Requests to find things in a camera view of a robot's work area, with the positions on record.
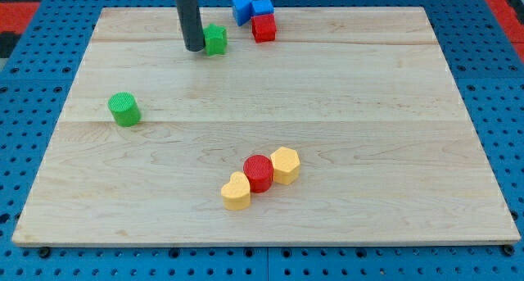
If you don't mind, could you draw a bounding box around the green star block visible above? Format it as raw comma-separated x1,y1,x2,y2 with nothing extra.
204,24,228,56

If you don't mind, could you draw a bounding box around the red cylinder block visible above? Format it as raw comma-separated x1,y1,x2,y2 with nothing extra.
243,155,273,193

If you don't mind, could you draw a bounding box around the yellow hexagon block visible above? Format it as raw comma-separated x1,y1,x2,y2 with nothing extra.
270,147,300,185

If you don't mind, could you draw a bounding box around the yellow heart block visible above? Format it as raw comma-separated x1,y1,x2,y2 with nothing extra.
220,171,251,211

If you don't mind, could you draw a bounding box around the light wooden board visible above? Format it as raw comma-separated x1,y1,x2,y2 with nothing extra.
12,7,521,247

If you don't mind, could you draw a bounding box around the red cube block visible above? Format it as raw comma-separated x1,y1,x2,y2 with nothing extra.
251,14,277,43

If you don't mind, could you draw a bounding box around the blue cube block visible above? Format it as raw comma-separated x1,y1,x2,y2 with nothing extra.
251,0,274,16

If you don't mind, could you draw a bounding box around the blue triangle block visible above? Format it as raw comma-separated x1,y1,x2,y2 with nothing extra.
231,0,253,26

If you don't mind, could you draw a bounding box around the green cylinder block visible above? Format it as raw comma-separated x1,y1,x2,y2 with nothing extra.
107,92,141,127

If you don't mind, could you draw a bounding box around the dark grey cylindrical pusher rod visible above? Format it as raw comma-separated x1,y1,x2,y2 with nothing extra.
175,0,205,52

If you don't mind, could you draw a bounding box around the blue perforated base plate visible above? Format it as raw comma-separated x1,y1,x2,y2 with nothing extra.
1,0,523,280

